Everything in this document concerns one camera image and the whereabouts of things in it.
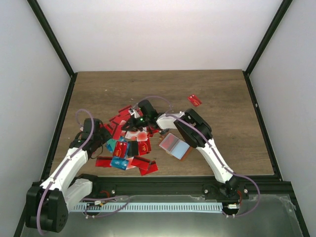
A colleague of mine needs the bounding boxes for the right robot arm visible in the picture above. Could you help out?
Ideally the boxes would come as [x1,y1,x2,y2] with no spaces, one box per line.
[122,99,238,199]

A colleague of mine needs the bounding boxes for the red striped card front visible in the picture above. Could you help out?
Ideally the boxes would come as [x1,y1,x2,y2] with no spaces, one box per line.
[139,161,158,176]

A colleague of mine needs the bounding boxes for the brown leather card holder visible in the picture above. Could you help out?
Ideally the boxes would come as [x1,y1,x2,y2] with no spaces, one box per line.
[158,132,193,160]

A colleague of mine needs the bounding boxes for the lone red VIP card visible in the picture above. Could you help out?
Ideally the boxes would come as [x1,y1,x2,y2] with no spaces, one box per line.
[187,94,202,107]

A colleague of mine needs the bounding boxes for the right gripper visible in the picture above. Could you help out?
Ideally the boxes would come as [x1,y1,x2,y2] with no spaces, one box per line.
[122,115,150,132]

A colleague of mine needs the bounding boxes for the light blue slotted rail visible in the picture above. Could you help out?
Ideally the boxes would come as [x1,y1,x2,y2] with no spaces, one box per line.
[71,202,223,213]

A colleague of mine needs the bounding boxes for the blue bank card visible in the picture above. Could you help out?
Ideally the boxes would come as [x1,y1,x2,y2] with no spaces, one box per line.
[110,157,129,170]

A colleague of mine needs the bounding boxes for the black frame front beam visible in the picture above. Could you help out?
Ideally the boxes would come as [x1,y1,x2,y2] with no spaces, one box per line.
[32,174,292,198]

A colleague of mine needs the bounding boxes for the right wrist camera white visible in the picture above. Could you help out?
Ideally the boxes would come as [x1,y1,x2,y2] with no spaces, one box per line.
[128,108,142,119]

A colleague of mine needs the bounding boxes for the white card red circle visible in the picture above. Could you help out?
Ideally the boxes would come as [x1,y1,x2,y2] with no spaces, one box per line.
[125,131,148,142]

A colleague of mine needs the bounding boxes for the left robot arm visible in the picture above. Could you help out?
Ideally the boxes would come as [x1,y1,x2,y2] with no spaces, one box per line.
[25,118,112,234]

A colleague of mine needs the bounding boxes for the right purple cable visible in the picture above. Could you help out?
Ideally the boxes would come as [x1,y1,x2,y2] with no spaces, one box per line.
[138,95,261,218]

